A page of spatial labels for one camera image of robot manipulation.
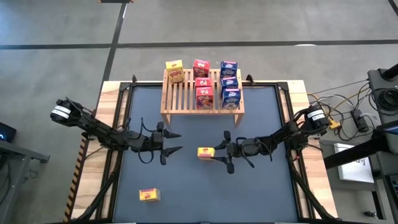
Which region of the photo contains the dark desk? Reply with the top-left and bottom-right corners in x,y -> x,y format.
0,122 -> 50,218

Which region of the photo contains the black cable coil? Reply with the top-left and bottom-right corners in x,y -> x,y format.
369,88 -> 398,114

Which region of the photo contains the black power adapter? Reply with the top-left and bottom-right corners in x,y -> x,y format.
351,108 -> 371,133

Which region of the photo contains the black metal table frame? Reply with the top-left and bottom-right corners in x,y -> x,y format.
63,74 -> 338,224

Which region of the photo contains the grey equipment stand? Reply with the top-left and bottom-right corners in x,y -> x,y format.
366,63 -> 398,125

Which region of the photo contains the white board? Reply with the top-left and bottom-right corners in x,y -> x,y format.
334,142 -> 375,184

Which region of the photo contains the black metal beam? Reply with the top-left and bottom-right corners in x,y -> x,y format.
323,129 -> 398,170

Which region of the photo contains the yellow Corn Pops cereal box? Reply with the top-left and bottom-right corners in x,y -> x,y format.
197,146 -> 216,161
165,59 -> 185,84
139,188 -> 161,202

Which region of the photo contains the red Froot Loops cereal box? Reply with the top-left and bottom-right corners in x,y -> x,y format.
192,58 -> 211,78
195,86 -> 215,110
194,77 -> 213,90

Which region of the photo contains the wooden slatted shelf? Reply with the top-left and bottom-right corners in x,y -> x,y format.
160,68 -> 246,125

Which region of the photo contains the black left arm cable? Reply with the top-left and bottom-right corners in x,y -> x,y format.
123,116 -> 156,165

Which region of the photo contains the yellow black hazard tape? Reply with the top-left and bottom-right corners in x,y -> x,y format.
63,136 -> 90,222

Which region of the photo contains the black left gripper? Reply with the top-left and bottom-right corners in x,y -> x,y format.
138,121 -> 183,166

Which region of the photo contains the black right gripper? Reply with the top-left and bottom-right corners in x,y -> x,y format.
211,130 -> 268,175

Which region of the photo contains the blue Frosted Flakes cereal box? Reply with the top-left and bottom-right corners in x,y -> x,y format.
220,76 -> 239,91
220,60 -> 239,78
221,88 -> 242,110

